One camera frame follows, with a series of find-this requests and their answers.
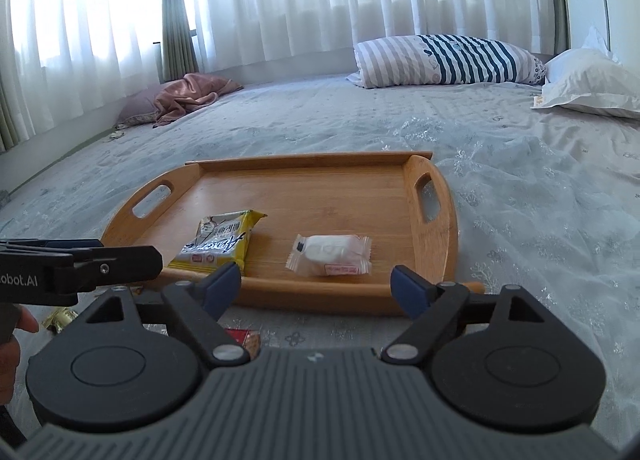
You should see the striped pillow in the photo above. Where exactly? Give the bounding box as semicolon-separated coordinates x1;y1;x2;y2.
348;34;547;90

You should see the white cake clear packet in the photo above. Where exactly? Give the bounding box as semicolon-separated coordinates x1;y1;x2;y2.
285;235;372;277

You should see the pink crumpled cloth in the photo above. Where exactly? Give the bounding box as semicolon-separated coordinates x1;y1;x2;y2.
154;73;243;128

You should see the wooden serving tray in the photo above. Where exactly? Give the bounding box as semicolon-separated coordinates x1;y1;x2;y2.
101;151;458;316

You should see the yellow snack packet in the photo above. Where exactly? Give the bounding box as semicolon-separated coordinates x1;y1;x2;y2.
167;210;266;275

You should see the person's left hand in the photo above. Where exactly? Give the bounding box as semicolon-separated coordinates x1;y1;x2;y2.
0;307;39;406

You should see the gold snack packet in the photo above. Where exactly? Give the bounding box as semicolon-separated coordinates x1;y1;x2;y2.
42;307;78;334

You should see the white pillow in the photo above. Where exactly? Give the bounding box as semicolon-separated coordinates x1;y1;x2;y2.
532;27;639;121

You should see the green drape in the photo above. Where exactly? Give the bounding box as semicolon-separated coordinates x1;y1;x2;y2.
160;0;198;82

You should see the red Biscoff biscuit packet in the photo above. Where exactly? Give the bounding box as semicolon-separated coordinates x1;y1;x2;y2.
226;328;262;360

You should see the white sheer curtain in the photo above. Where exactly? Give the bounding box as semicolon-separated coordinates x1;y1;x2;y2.
1;0;566;149

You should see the light blue bedspread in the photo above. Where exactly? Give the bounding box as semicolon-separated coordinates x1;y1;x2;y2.
1;76;639;446

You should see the purple pillow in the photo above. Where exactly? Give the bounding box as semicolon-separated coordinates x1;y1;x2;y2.
116;84;165;128

